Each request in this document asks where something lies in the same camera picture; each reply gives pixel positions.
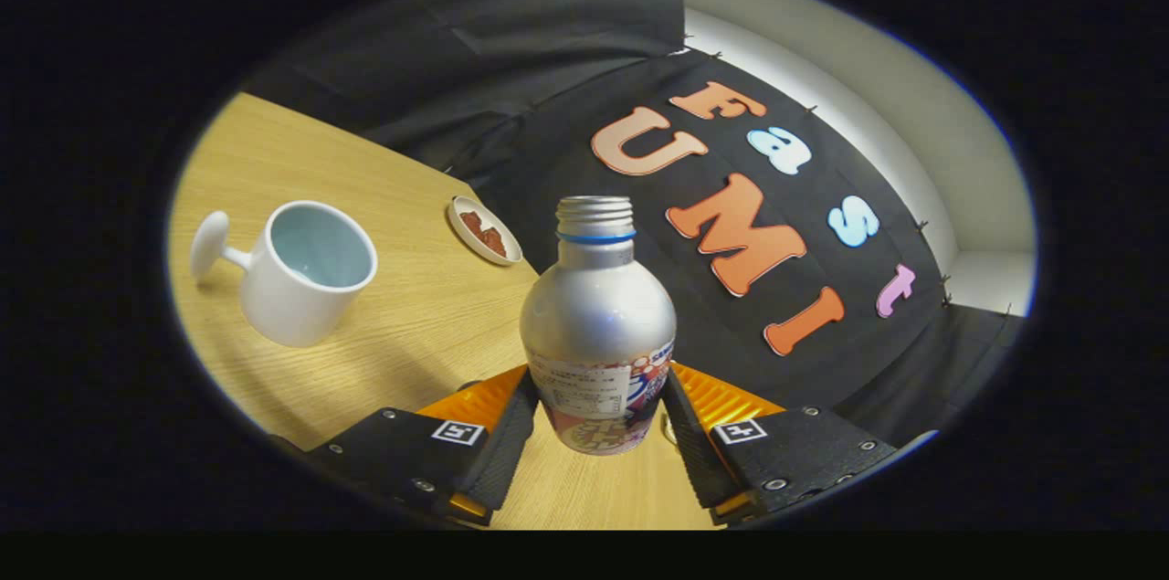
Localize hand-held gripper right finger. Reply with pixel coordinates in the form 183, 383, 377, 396
659, 363, 900, 526

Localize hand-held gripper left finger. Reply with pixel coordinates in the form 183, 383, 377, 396
306, 367, 540, 528

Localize silver juice bottle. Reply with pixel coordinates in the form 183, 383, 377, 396
520, 195, 678, 456

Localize white cup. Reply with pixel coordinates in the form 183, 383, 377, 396
190, 200, 379, 349

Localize wooden table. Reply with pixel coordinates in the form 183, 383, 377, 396
169, 92, 722, 531

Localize red food pieces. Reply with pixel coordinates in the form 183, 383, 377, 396
458, 211, 508, 257

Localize small white plate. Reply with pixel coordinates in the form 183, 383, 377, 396
447, 195, 523, 267

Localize black backdrop cloth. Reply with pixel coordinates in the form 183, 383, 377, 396
242, 0, 1028, 448

